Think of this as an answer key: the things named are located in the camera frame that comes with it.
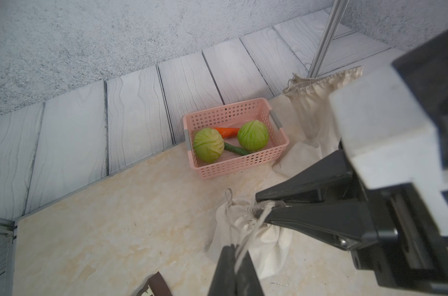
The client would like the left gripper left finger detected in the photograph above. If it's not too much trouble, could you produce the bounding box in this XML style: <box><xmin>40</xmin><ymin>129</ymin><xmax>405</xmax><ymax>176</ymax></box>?
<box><xmin>208</xmin><ymin>245</ymin><xmax>237</xmax><ymax>296</ymax></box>

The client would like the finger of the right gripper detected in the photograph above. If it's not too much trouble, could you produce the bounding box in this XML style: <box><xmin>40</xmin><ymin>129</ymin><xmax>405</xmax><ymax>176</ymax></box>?
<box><xmin>255</xmin><ymin>150</ymin><xmax>353</xmax><ymax>203</ymax></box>
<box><xmin>265</xmin><ymin>200</ymin><xmax>376</xmax><ymax>251</ymax></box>

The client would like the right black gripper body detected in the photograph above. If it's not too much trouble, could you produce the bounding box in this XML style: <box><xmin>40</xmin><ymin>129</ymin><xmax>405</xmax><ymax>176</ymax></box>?
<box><xmin>338</xmin><ymin>140</ymin><xmax>448</xmax><ymax>296</ymax></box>

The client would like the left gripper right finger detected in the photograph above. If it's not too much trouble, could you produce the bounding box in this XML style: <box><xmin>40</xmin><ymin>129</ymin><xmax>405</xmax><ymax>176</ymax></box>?
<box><xmin>236</xmin><ymin>252</ymin><xmax>264</xmax><ymax>296</ymax></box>

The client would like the brown kettle chips bag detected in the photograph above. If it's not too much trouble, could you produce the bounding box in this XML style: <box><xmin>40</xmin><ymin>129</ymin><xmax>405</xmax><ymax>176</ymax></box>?
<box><xmin>136</xmin><ymin>272</ymin><xmax>172</xmax><ymax>296</ymax></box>

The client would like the beige cloth bag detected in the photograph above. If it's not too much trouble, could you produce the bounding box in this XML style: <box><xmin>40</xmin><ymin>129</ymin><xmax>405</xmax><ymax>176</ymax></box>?
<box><xmin>271</xmin><ymin>66</ymin><xmax>363</xmax><ymax>178</ymax></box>
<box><xmin>207</xmin><ymin>188</ymin><xmax>292</xmax><ymax>279</ymax></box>

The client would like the beige cloth bag front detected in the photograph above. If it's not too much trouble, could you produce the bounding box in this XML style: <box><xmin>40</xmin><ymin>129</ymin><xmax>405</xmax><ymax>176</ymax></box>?
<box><xmin>207</xmin><ymin>188</ymin><xmax>292</xmax><ymax>279</ymax></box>

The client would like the right green cabbage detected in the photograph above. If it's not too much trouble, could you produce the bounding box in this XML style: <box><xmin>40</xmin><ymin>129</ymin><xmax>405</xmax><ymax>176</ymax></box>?
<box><xmin>237</xmin><ymin>120</ymin><xmax>269</xmax><ymax>152</ymax></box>

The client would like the green cabbage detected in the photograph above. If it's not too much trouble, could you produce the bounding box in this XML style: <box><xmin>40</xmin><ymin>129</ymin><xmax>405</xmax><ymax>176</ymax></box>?
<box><xmin>193</xmin><ymin>128</ymin><xmax>225</xmax><ymax>164</ymax></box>
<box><xmin>237</xmin><ymin>120</ymin><xmax>269</xmax><ymax>152</ymax></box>

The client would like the green cucumber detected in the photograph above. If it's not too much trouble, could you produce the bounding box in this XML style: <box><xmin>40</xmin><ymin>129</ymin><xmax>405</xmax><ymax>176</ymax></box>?
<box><xmin>224</xmin><ymin>143</ymin><xmax>252</xmax><ymax>156</ymax></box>

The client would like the pink plastic basket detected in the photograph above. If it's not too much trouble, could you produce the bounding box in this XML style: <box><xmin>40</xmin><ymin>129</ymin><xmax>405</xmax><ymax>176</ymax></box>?
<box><xmin>182</xmin><ymin>97</ymin><xmax>290</xmax><ymax>180</ymax></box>

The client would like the orange carrot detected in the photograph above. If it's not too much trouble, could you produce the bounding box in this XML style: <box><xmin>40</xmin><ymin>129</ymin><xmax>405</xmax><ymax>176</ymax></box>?
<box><xmin>215</xmin><ymin>128</ymin><xmax>239</xmax><ymax>138</ymax></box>

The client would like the left green cabbage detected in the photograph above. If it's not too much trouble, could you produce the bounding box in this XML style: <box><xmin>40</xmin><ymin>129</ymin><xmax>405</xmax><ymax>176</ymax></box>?
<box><xmin>193</xmin><ymin>128</ymin><xmax>225</xmax><ymax>164</ymax></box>

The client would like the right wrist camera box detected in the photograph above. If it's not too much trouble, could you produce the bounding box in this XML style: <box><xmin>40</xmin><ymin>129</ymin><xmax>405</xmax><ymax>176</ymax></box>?
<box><xmin>329</xmin><ymin>65</ymin><xmax>448</xmax><ymax>237</ymax></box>

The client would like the right aluminium frame post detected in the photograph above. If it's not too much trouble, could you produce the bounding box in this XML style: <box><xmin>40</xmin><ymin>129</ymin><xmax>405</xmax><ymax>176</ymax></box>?
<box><xmin>308</xmin><ymin>0</ymin><xmax>350</xmax><ymax>78</ymax></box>

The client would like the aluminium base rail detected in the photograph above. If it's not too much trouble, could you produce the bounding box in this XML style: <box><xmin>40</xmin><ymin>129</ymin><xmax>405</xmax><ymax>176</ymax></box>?
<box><xmin>0</xmin><ymin>218</ymin><xmax>17</xmax><ymax>296</ymax></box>

